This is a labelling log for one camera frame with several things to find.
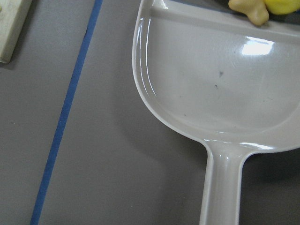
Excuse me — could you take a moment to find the beige plastic dustpan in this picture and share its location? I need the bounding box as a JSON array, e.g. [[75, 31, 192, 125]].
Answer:
[[132, 0, 300, 225]]

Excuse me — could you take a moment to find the tan toy ginger root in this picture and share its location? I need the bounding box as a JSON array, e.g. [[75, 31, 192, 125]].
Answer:
[[228, 0, 269, 26]]

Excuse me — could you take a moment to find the yellow toy potato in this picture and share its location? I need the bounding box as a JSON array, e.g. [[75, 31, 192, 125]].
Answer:
[[264, 0, 300, 15]]

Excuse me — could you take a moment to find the wooden cutting board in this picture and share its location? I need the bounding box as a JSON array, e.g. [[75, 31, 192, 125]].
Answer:
[[0, 0, 32, 64]]

